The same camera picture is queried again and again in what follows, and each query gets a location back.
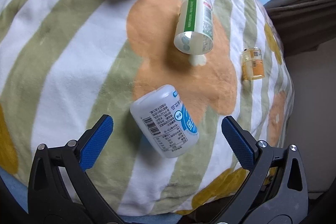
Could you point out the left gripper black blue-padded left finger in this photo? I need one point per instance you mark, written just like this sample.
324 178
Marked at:
60 190

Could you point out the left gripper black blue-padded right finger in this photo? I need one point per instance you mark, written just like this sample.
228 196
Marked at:
275 190

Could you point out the white blue label cup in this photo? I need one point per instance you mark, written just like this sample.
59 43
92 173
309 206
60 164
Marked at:
164 120

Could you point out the orange label clear cup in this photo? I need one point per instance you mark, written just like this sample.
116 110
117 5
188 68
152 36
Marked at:
252 64

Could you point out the green label clear cup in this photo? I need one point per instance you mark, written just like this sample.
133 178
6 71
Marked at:
194 34

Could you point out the brown right curtain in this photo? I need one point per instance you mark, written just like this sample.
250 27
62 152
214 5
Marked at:
302 24

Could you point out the floral striped fleece blanket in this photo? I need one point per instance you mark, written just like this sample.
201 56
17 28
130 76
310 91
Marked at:
65 63

